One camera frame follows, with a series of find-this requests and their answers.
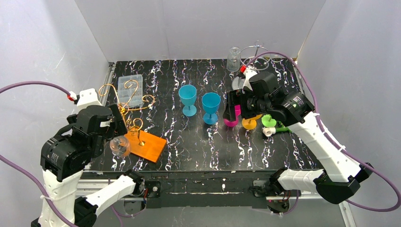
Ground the pink wine glass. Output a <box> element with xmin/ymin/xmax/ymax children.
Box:
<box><xmin>224</xmin><ymin>105</ymin><xmax>241</xmax><ymax>127</ymax></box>

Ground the clear wine glass front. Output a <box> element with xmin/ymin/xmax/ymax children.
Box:
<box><xmin>110</xmin><ymin>136</ymin><xmax>131</xmax><ymax>157</ymax></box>

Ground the blue wine glass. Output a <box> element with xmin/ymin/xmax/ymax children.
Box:
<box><xmin>178</xmin><ymin>85</ymin><xmax>197</xmax><ymax>117</ymax></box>
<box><xmin>202</xmin><ymin>92</ymin><xmax>221</xmax><ymax>125</ymax></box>

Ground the orange wine glass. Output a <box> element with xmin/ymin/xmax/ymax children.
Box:
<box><xmin>242</xmin><ymin>114</ymin><xmax>262</xmax><ymax>130</ymax></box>

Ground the green wine glass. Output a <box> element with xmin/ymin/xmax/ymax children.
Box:
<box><xmin>261</xmin><ymin>114</ymin><xmax>277</xmax><ymax>128</ymax></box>

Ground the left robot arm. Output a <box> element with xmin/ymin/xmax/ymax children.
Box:
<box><xmin>31</xmin><ymin>88</ymin><xmax>144</xmax><ymax>227</ymax></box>

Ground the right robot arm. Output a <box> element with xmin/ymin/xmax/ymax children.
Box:
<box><xmin>223</xmin><ymin>72</ymin><xmax>372</xmax><ymax>204</ymax></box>

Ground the upright blue wine glass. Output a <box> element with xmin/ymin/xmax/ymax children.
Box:
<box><xmin>178</xmin><ymin>85</ymin><xmax>197</xmax><ymax>117</ymax></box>

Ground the clear glass rear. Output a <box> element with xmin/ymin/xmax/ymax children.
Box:
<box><xmin>227</xmin><ymin>46</ymin><xmax>241</xmax><ymax>72</ymax></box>

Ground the clear plastic organizer box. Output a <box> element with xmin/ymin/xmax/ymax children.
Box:
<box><xmin>117</xmin><ymin>74</ymin><xmax>144</xmax><ymax>108</ymax></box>

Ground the green white pipe fitting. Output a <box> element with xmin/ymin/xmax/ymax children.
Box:
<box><xmin>262</xmin><ymin>122</ymin><xmax>291</xmax><ymax>137</ymax></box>

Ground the gold wire rack wooden base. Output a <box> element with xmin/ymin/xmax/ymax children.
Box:
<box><xmin>117</xmin><ymin>95</ymin><xmax>167</xmax><ymax>163</ymax></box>

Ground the silver wire glass rack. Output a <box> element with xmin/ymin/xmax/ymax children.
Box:
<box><xmin>231</xmin><ymin>41</ymin><xmax>283</xmax><ymax>91</ymax></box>

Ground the aluminium base frame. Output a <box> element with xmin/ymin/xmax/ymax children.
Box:
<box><xmin>75</xmin><ymin>177</ymin><xmax>356</xmax><ymax>227</ymax></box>

